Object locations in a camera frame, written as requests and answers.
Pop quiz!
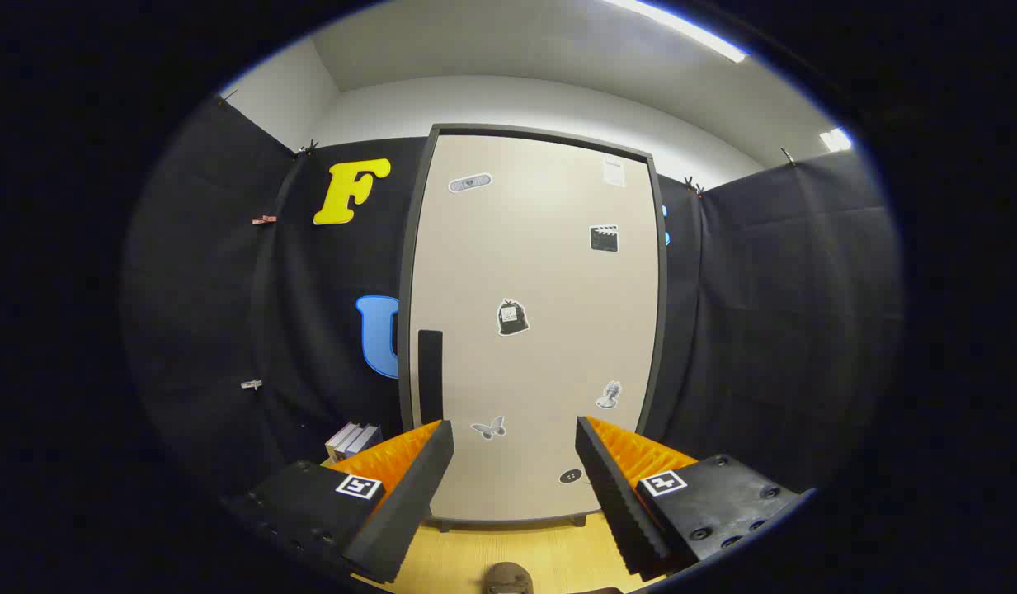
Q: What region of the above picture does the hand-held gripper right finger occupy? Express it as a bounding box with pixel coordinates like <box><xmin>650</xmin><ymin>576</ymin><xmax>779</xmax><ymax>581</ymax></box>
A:
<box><xmin>576</xmin><ymin>416</ymin><xmax>814</xmax><ymax>582</ymax></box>

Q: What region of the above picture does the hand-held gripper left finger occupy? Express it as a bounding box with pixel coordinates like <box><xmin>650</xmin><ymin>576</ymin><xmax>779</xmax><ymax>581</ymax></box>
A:
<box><xmin>228</xmin><ymin>419</ymin><xmax>455</xmax><ymax>585</ymax></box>

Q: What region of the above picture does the brown fuzzy shoe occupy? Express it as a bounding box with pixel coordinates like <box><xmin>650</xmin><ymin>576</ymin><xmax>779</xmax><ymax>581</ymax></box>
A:
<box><xmin>485</xmin><ymin>563</ymin><xmax>534</xmax><ymax>594</ymax></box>

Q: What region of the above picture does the black door handle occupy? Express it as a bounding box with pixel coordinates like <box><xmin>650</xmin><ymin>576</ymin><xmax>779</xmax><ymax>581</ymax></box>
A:
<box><xmin>417</xmin><ymin>330</ymin><xmax>444</xmax><ymax>426</ymax></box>

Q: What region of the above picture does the grey shoe cabinet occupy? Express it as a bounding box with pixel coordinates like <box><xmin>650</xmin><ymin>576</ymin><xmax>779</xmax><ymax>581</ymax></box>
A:
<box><xmin>397</xmin><ymin>124</ymin><xmax>670</xmax><ymax>533</ymax></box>

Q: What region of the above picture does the white yellow book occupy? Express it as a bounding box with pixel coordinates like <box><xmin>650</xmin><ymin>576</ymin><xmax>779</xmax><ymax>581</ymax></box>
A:
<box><xmin>325</xmin><ymin>422</ymin><xmax>365</xmax><ymax>464</ymax></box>

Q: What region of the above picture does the black backdrop cloth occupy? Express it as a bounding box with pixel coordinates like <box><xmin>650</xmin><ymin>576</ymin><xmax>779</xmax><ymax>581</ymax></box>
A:
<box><xmin>120</xmin><ymin>95</ymin><xmax>905</xmax><ymax>512</ymax></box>

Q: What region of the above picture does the long ceiling light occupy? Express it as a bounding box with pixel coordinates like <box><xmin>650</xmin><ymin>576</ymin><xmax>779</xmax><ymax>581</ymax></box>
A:
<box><xmin>611</xmin><ymin>0</ymin><xmax>750</xmax><ymax>64</ymax></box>

